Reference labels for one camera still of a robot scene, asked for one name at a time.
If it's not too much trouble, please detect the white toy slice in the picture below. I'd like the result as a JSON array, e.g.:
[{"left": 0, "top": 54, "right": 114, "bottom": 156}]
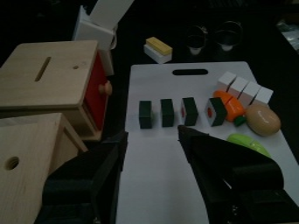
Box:
[
  {"left": 237, "top": 81, "right": 261, "bottom": 108},
  {"left": 216, "top": 71, "right": 237, "bottom": 93},
  {"left": 252, "top": 86, "right": 274, "bottom": 107},
  {"left": 228, "top": 76, "right": 249, "bottom": 99}
]

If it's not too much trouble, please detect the yellow white butter block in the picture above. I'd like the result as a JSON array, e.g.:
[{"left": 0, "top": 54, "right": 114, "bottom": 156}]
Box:
[{"left": 142, "top": 36, "right": 173, "bottom": 65}]

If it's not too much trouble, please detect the white plastic cutting board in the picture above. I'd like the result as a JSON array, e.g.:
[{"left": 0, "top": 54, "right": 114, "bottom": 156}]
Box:
[{"left": 114, "top": 60, "right": 299, "bottom": 224}]

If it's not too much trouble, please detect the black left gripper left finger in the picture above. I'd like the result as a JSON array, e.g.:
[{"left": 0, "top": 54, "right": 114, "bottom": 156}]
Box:
[{"left": 35, "top": 129, "right": 129, "bottom": 224}]

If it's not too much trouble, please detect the white toy cleaver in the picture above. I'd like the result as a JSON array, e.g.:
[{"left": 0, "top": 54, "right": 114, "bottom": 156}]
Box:
[{"left": 87, "top": 0, "right": 136, "bottom": 31}]

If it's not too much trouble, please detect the wooden coin box red drawer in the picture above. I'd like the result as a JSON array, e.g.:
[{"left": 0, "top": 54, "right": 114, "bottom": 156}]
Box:
[{"left": 0, "top": 39, "right": 114, "bottom": 143}]

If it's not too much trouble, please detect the orange toy carrot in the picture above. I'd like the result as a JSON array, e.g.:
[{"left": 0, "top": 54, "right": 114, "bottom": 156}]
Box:
[{"left": 212, "top": 89, "right": 248, "bottom": 128}]

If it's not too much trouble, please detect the lime green toy vegetable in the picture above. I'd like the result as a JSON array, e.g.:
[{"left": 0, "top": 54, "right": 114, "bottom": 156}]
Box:
[{"left": 226, "top": 133, "right": 272, "bottom": 158}]

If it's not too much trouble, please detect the tan toy egg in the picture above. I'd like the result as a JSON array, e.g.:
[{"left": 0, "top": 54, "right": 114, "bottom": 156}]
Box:
[{"left": 244, "top": 103, "right": 282, "bottom": 137}]

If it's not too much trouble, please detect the green sushi roll piece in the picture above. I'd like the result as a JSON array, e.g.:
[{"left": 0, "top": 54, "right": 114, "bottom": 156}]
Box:
[
  {"left": 204, "top": 96, "right": 229, "bottom": 128},
  {"left": 158, "top": 98, "right": 174, "bottom": 128},
  {"left": 180, "top": 96, "right": 200, "bottom": 127},
  {"left": 137, "top": 100, "right": 154, "bottom": 130}
]

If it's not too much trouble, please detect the white knife holder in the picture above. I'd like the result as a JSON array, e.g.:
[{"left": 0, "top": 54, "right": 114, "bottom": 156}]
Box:
[{"left": 70, "top": 4, "right": 117, "bottom": 77}]

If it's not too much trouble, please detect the wooden peg box with holes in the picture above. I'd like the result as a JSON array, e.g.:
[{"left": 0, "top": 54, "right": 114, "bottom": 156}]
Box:
[{"left": 0, "top": 112, "right": 89, "bottom": 224}]

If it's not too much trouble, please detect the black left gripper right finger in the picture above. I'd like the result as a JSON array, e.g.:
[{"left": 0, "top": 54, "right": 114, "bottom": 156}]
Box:
[{"left": 176, "top": 124, "right": 299, "bottom": 224}]

